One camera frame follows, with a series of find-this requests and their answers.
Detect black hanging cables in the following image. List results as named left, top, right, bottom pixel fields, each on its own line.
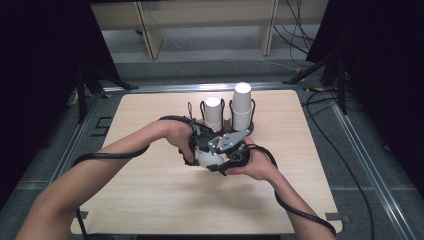
left=273, top=0, right=316, bottom=68

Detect black curtain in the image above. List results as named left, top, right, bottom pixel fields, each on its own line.
left=306, top=0, right=424, bottom=188
left=0, top=0, right=121, bottom=208

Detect long black floor cable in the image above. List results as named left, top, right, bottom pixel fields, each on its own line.
left=301, top=88, right=376, bottom=240

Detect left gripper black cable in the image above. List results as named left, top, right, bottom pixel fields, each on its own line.
left=71, top=114, right=201, bottom=240

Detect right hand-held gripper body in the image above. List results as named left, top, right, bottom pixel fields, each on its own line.
left=207, top=129, right=258, bottom=168

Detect person's left hand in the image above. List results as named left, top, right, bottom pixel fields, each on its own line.
left=156, top=118, right=205, bottom=163

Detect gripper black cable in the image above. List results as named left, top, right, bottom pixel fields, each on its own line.
left=246, top=143, right=338, bottom=238
left=71, top=114, right=201, bottom=240

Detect metal floor rail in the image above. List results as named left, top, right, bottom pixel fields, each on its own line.
left=329, top=99, right=418, bottom=240
left=19, top=94, right=101, bottom=240
left=103, top=81, right=303, bottom=94

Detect white floor cable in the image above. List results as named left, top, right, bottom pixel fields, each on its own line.
left=256, top=58, right=299, bottom=73

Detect black wire cup holder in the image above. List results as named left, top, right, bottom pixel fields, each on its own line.
left=199, top=98, right=257, bottom=138

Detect tall white paper cup stack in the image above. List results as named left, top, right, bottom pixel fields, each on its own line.
left=230, top=81, right=253, bottom=132

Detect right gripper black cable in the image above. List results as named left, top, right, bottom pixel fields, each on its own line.
left=246, top=143, right=338, bottom=238

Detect black metal stand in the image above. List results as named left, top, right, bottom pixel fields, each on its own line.
left=282, top=46, right=349, bottom=116
left=75, top=63, right=139, bottom=124

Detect short white paper cup stack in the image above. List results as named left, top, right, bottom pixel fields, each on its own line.
left=204, top=95, right=224, bottom=133

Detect person's right hand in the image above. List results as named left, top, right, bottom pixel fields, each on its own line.
left=224, top=137, right=281, bottom=183

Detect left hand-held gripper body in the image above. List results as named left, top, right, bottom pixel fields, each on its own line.
left=188, top=124, right=220, bottom=158

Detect beige wooden desk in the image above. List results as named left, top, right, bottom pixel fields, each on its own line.
left=89, top=0, right=329, bottom=61

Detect single white paper cup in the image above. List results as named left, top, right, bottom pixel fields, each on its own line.
left=194, top=149, right=226, bottom=168

